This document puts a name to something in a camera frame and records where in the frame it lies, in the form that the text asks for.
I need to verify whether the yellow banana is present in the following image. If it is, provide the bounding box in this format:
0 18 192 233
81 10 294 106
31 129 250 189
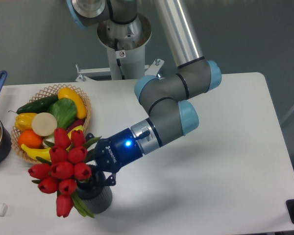
21 125 84 162

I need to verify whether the yellow squash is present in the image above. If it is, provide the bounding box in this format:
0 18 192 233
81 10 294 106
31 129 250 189
58 87 87 119

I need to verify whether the yellow bell pepper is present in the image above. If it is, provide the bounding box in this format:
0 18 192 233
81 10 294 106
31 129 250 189
15 113 37 132

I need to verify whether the green bok choy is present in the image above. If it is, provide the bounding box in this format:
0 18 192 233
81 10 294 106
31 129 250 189
42 97 78 148

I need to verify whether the beige round disc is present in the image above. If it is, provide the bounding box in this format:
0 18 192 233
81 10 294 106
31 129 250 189
31 113 57 137

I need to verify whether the green cucumber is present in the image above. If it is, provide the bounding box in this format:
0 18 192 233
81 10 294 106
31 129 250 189
9 95 58 115

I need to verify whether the orange fruit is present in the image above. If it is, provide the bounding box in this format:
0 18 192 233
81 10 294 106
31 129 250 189
18 129 43 149

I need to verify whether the woven wicker basket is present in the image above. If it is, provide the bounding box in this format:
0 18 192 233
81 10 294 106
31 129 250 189
11 84 92 164

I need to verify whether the red tulip bouquet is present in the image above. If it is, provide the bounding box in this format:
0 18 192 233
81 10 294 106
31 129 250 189
28 128 94 218

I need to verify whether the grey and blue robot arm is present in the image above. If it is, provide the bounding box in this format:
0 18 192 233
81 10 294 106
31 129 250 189
67 0 221 187

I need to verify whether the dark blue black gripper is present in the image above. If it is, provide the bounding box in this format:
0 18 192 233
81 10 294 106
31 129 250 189
85 128 143 188

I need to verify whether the dark grey ribbed vase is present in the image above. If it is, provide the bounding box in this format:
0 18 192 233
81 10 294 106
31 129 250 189
76 169 113 214

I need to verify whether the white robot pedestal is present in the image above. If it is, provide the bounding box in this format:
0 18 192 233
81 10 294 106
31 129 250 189
76 13 165 82

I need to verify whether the purple eggplant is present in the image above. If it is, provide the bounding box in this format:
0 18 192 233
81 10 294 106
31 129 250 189
66 119 84 133

